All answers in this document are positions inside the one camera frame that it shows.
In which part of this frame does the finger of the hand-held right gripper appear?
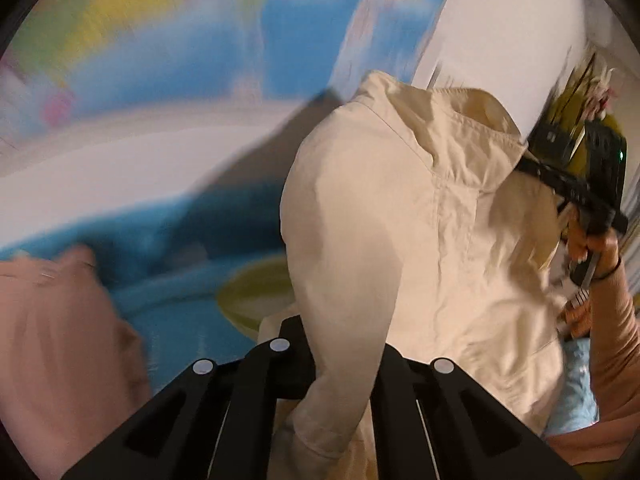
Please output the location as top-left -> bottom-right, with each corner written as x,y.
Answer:
515,157 -> 629,234

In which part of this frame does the person's right hand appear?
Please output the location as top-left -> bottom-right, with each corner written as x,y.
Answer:
557,212 -> 623,341

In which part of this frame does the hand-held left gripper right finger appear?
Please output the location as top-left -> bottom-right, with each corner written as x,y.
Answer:
371,345 -> 583,480

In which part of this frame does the cream jacket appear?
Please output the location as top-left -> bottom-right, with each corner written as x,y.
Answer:
277,70 -> 576,480

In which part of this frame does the wall map poster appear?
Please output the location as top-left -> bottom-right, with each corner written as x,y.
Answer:
0,0 -> 466,151

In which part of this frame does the olive garment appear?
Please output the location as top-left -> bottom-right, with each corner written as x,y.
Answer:
542,50 -> 626,171

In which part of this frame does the blue floral blanket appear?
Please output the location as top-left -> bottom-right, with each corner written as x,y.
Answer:
0,180 -> 601,438

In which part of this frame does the pink garment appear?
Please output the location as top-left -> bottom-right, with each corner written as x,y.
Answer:
0,245 -> 153,480

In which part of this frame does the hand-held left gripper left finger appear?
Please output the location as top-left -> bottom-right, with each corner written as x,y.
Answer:
62,316 -> 318,480

